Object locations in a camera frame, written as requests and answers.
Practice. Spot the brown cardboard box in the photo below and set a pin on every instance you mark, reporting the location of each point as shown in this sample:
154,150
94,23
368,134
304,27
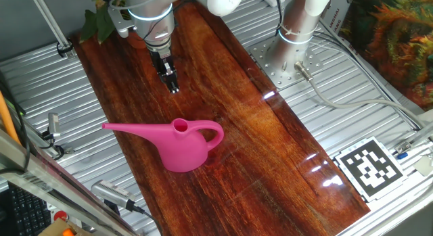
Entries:
55,229

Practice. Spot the black white fiducial marker board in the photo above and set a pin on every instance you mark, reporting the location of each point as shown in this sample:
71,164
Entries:
368,168

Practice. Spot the black keyboard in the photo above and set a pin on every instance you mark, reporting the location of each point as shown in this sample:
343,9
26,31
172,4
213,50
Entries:
28,212

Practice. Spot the small silver camera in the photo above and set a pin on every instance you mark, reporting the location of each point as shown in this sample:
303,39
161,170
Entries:
53,124

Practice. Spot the silver ribbed depth camera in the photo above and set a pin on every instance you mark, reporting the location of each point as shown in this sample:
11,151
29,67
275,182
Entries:
111,192

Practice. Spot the small blue object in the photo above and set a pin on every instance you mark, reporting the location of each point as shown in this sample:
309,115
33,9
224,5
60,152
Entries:
402,156

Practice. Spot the colourful painted poster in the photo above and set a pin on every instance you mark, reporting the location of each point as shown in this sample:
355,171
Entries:
395,36

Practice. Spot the aluminium profile strut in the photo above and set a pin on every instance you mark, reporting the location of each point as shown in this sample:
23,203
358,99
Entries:
50,23
423,134

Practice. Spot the grey box with red button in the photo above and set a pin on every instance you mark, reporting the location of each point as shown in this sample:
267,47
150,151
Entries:
60,215

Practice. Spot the small metal corner bracket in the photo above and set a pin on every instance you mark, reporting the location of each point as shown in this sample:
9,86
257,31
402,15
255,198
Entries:
402,147

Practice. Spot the white printed carton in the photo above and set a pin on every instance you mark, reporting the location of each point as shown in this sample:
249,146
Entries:
335,16

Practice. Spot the small orange object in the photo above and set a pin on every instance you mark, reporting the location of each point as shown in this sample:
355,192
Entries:
67,233

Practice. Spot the small white plate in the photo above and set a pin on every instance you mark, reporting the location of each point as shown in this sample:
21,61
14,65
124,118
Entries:
424,165

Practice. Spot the glossy wood grain board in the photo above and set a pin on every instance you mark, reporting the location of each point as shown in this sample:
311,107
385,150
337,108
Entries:
253,144

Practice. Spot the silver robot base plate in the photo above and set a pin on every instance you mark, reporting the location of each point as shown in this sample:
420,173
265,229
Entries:
267,65

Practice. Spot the pink plastic watering can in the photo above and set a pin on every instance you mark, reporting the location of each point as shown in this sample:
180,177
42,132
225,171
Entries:
182,151

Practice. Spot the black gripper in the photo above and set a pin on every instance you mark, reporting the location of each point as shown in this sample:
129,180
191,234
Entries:
162,62

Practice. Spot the orange pole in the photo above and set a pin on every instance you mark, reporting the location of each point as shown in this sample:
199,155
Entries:
6,117

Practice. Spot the potted green leafy plant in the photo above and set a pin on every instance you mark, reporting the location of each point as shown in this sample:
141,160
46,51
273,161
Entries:
101,23

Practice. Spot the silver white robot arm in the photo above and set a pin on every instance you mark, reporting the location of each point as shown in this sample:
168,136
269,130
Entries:
297,33

